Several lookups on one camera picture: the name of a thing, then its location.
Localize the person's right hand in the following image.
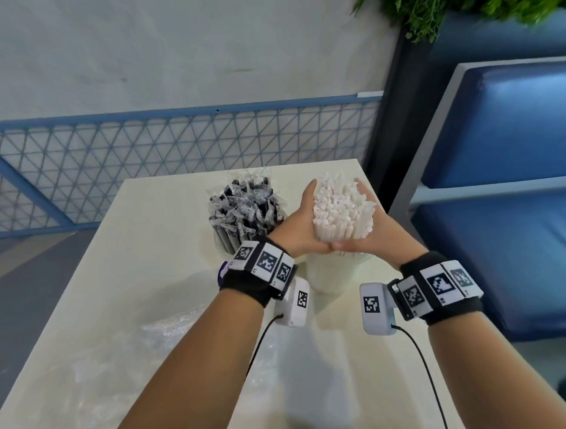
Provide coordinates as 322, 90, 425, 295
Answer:
331, 178, 428, 271

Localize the person's left hand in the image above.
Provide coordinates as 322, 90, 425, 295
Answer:
268, 178, 335, 260

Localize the bundle of white straws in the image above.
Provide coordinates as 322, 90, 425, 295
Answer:
305, 172, 377, 295

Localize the clear plastic cup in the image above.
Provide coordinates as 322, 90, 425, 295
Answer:
305, 247, 372, 296

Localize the bundle of black straws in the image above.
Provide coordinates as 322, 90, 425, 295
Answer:
208, 167, 288, 255

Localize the clear cup with purple label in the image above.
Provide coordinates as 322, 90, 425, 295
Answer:
213, 212, 288, 266

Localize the person's right forearm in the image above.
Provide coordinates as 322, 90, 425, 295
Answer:
426, 311, 566, 429

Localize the person's left forearm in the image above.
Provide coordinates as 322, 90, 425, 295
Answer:
117, 289, 266, 429

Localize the black marker wristband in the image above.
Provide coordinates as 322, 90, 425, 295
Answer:
387, 250, 485, 326
219, 236, 298, 309

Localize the blue bench seat cushion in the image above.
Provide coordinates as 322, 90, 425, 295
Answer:
411, 204, 566, 342

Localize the dark planter box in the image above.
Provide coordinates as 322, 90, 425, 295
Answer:
362, 8, 566, 213

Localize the blue bench backrest cushion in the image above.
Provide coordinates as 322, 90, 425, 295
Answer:
420, 66, 566, 190

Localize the blue mesh railing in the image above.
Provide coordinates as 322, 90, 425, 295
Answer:
0, 91, 384, 239

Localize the green fern plant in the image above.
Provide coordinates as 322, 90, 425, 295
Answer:
351, 0, 566, 44

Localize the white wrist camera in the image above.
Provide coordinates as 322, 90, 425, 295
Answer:
358, 282, 398, 336
273, 276, 311, 329

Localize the black camera cable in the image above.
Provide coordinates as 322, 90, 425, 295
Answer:
391, 325, 450, 429
245, 312, 286, 379

